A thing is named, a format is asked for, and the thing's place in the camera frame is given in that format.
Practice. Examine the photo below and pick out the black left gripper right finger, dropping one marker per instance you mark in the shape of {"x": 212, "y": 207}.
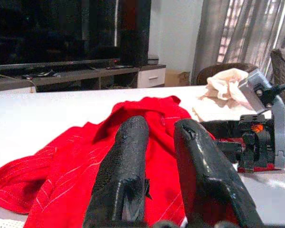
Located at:
{"x": 204, "y": 171}

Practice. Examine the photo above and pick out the grey brown curtain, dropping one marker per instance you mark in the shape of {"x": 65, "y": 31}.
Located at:
{"x": 240, "y": 28}

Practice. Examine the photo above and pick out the brown cardboard box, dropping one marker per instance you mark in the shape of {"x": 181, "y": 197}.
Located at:
{"x": 178, "y": 78}

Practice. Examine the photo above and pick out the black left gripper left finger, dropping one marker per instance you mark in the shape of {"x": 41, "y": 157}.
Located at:
{"x": 123, "y": 166}

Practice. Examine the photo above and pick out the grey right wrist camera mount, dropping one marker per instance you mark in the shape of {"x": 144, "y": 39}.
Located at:
{"x": 256, "y": 95}

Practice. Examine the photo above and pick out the plain red shirt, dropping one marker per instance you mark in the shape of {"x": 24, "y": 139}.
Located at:
{"x": 61, "y": 166}

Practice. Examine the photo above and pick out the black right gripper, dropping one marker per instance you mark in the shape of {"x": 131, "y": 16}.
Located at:
{"x": 256, "y": 145}

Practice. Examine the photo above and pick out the brown armchair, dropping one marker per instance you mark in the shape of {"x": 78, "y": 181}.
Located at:
{"x": 225, "y": 67}

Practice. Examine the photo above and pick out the small white console drawer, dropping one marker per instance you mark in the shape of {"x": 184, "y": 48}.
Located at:
{"x": 152, "y": 77}

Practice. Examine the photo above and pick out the black speaker box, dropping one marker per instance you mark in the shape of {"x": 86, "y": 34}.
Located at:
{"x": 134, "y": 35}

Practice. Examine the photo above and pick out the dark brown TV console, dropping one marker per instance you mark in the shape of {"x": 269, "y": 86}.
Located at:
{"x": 73, "y": 76}

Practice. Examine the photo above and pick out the black television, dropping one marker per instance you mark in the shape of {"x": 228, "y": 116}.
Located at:
{"x": 50, "y": 28}

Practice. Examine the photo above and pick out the cream crumpled shirt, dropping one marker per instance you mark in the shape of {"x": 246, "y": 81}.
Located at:
{"x": 225, "y": 88}

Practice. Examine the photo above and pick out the small grey console box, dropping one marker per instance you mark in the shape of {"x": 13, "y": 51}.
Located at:
{"x": 153, "y": 59}

